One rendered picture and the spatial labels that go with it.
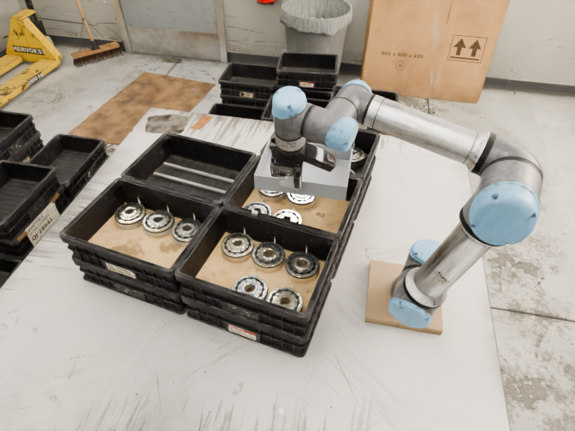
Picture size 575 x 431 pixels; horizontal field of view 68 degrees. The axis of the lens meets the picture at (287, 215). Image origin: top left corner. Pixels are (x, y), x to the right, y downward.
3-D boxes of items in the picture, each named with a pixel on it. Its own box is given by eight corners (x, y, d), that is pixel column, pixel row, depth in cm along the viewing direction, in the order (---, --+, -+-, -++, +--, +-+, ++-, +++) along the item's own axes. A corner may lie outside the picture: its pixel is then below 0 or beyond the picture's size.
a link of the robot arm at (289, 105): (299, 115, 89) (263, 102, 91) (299, 148, 98) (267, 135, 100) (316, 91, 92) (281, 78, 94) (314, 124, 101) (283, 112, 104)
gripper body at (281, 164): (275, 156, 118) (272, 127, 107) (305, 158, 117) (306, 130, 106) (271, 179, 114) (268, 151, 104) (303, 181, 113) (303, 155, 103)
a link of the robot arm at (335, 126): (368, 106, 94) (323, 91, 97) (349, 132, 87) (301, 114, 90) (360, 135, 100) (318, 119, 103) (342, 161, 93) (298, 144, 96)
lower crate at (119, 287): (227, 250, 154) (224, 228, 145) (184, 318, 134) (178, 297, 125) (133, 222, 163) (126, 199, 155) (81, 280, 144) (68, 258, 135)
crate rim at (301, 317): (339, 243, 129) (340, 238, 128) (307, 324, 109) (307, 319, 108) (222, 209, 139) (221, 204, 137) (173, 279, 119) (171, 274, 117)
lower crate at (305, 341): (333, 283, 144) (336, 261, 135) (304, 362, 124) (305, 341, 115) (227, 250, 154) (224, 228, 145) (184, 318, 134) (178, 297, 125)
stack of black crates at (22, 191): (38, 223, 240) (1, 159, 208) (86, 231, 236) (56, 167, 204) (-11, 279, 212) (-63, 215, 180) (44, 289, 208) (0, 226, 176)
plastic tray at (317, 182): (351, 161, 137) (352, 147, 133) (345, 200, 123) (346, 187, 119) (269, 150, 141) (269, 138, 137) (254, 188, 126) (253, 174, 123)
